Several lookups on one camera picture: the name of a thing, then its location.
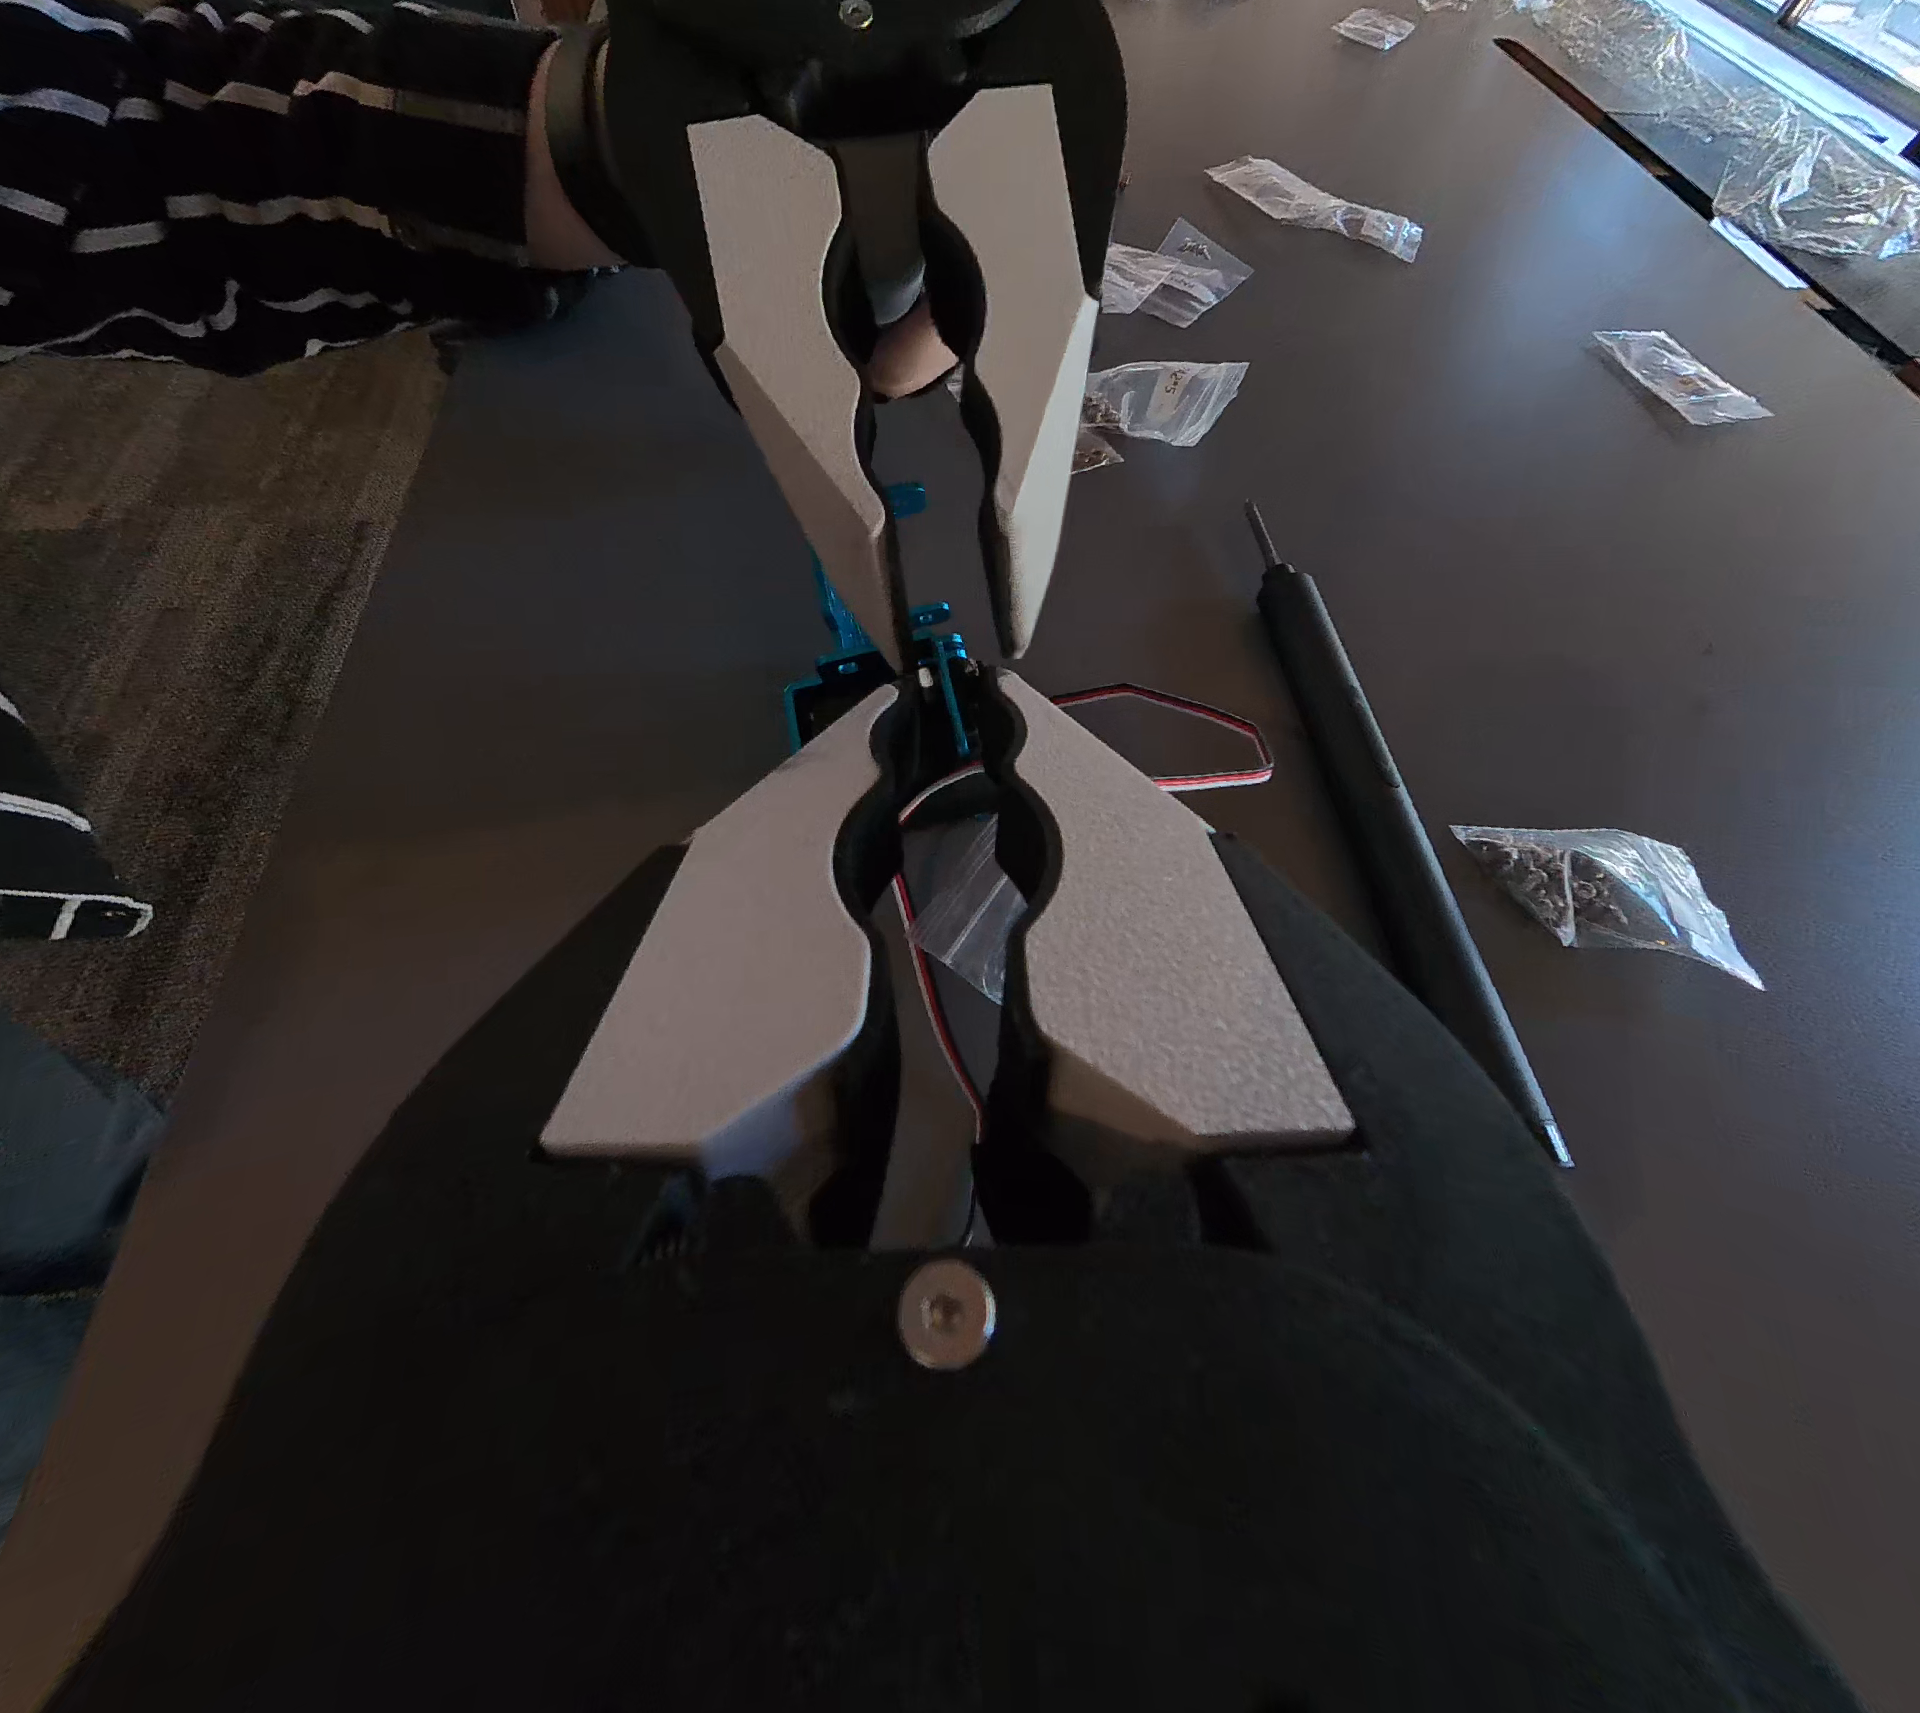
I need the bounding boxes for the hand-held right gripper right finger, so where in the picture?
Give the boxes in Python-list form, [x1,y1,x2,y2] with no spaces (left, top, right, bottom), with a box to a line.
[981,671,1360,1167]

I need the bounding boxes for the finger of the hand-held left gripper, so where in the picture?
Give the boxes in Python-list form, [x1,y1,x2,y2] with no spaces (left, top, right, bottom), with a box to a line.
[683,109,920,681]
[918,81,1102,665]

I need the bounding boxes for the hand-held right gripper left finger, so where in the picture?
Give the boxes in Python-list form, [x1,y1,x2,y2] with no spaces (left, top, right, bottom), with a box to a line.
[536,679,918,1167]

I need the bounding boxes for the blue bracket servo assembly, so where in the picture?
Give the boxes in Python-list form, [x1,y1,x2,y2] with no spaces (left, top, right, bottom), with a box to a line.
[775,474,1004,830]

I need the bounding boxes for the person's left forearm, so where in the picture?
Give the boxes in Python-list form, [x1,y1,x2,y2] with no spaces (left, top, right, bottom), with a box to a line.
[0,0,662,372]

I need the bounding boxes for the dark brown desk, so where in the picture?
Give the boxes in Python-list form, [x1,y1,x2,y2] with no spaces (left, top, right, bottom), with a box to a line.
[0,0,1920,1713]

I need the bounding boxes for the person's left hand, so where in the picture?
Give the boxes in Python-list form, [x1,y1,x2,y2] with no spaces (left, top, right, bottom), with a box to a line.
[866,295,962,403]

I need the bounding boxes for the clear bag with handwritten mark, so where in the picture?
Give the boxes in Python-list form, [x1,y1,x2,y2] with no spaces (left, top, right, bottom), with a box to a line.
[1081,361,1251,449]

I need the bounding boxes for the clear bag with white label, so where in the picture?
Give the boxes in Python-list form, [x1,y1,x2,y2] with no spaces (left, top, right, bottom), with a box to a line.
[903,861,1025,1010]

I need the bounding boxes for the black electric screwdriver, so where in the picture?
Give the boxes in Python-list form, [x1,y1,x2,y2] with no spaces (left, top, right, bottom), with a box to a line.
[1242,500,1577,1173]

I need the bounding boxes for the long crumpled clear bag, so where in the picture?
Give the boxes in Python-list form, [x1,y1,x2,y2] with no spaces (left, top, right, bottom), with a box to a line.
[1203,156,1428,264]

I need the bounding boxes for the clear bag of many screws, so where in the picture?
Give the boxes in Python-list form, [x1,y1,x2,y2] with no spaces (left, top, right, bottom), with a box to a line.
[1448,822,1768,993]

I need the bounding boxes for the person's legs blue jeans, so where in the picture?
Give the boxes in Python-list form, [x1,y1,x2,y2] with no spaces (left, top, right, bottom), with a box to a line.
[0,1009,168,1520]

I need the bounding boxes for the person's torso striped shirt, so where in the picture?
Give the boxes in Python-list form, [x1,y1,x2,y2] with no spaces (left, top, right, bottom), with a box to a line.
[0,685,159,942]

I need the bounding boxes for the crumpled clear plastic wrap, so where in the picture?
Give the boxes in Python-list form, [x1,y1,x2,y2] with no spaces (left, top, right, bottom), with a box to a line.
[1416,0,1920,262]

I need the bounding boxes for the red black white servo cable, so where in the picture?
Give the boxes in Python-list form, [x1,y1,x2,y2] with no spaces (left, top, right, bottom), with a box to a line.
[883,681,1277,1145]

